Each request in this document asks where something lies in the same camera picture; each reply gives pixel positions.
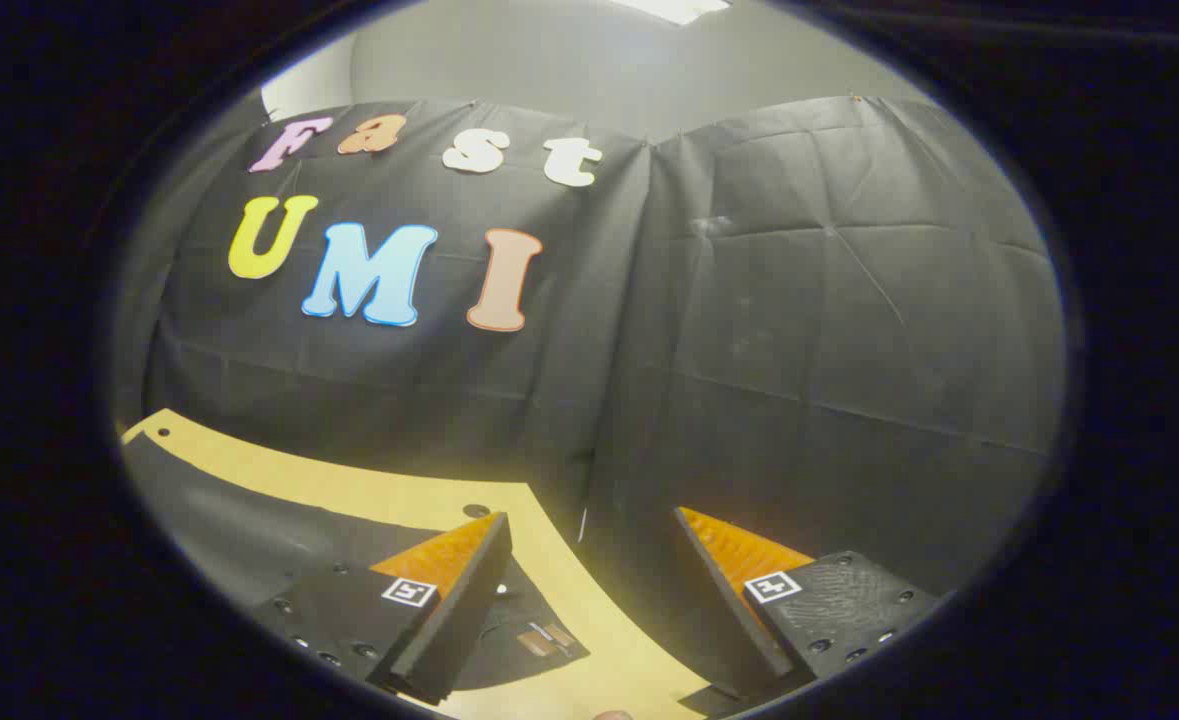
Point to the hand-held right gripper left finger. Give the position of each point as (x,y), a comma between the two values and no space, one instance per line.
(454,610)

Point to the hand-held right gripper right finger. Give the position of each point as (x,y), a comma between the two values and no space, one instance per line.
(739,620)

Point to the black jeans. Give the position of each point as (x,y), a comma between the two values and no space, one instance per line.
(249,540)

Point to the black backdrop cloth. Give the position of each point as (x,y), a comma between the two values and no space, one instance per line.
(749,350)

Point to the ceiling light panel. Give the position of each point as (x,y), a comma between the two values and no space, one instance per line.
(674,8)

